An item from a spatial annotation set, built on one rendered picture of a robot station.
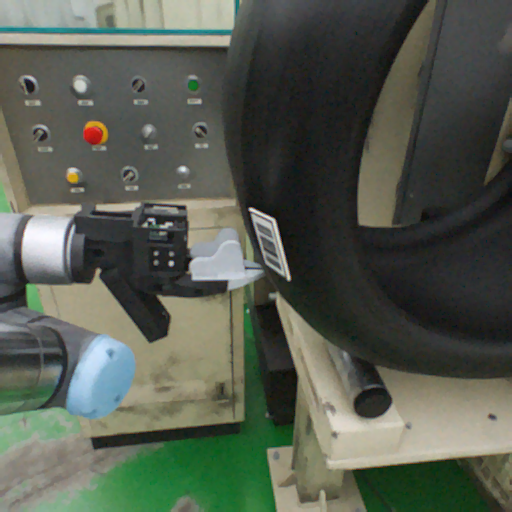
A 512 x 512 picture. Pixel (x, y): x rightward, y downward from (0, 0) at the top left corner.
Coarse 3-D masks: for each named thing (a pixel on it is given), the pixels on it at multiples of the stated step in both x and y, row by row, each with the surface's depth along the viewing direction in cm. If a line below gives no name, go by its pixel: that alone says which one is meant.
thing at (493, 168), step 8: (504, 120) 81; (504, 128) 81; (504, 136) 82; (496, 144) 83; (504, 144) 82; (496, 152) 84; (504, 152) 84; (496, 160) 84; (504, 160) 83; (488, 168) 86; (496, 168) 85; (488, 176) 86
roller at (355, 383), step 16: (336, 352) 50; (336, 368) 50; (352, 368) 47; (368, 368) 46; (352, 384) 45; (368, 384) 44; (384, 384) 45; (352, 400) 45; (368, 400) 43; (384, 400) 44; (368, 416) 45
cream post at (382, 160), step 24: (432, 0) 58; (408, 48) 61; (408, 72) 62; (384, 96) 64; (408, 96) 64; (384, 120) 65; (408, 120) 66; (384, 144) 68; (360, 168) 69; (384, 168) 70; (360, 192) 71; (384, 192) 72; (360, 216) 74; (384, 216) 74; (312, 432) 104; (312, 456) 109; (312, 480) 114; (336, 480) 116
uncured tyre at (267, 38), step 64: (256, 0) 29; (320, 0) 25; (384, 0) 24; (256, 64) 29; (320, 64) 26; (384, 64) 26; (256, 128) 30; (320, 128) 28; (256, 192) 33; (320, 192) 30; (320, 256) 33; (384, 256) 66; (448, 256) 66; (320, 320) 39; (384, 320) 37; (448, 320) 56
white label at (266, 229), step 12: (252, 216) 34; (264, 216) 32; (264, 228) 33; (276, 228) 31; (264, 240) 34; (276, 240) 32; (264, 252) 35; (276, 252) 33; (276, 264) 34; (288, 276) 33
